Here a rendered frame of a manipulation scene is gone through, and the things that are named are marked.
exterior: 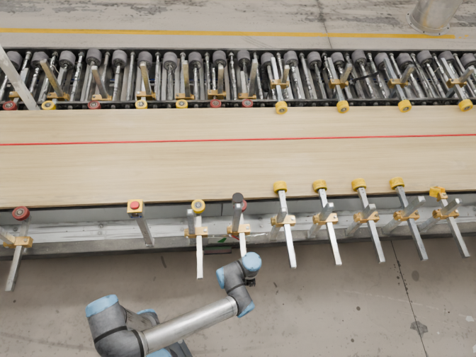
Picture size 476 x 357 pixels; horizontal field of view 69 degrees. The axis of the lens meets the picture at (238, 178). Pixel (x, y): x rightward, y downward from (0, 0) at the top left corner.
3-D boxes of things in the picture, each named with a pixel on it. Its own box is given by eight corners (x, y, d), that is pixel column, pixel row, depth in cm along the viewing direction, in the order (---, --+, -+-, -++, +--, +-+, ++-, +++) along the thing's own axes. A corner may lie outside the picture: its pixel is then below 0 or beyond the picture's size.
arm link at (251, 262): (237, 256, 162) (256, 246, 165) (236, 264, 173) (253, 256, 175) (246, 273, 158) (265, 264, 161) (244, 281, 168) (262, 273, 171)
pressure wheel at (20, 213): (18, 219, 205) (8, 211, 195) (31, 211, 208) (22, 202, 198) (25, 229, 203) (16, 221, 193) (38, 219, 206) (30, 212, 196)
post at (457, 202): (419, 234, 235) (464, 202, 194) (414, 235, 235) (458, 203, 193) (418, 229, 237) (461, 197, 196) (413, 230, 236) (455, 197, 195)
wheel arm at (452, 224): (467, 258, 198) (470, 256, 196) (462, 258, 198) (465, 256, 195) (443, 200, 217) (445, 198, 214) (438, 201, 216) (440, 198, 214)
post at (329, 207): (312, 239, 226) (334, 207, 185) (307, 240, 226) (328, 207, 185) (311, 234, 228) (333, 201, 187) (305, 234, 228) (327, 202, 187)
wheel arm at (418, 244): (426, 260, 196) (429, 258, 193) (420, 261, 195) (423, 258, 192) (398, 183, 221) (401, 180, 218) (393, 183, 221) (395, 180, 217)
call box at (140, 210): (144, 218, 174) (142, 211, 167) (129, 219, 173) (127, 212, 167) (144, 205, 178) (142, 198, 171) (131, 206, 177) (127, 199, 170)
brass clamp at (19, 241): (31, 248, 198) (27, 245, 193) (6, 249, 196) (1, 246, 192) (33, 238, 201) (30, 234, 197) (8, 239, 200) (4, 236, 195)
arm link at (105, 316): (141, 354, 183) (83, 348, 117) (130, 322, 190) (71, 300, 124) (168, 340, 186) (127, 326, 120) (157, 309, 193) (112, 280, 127)
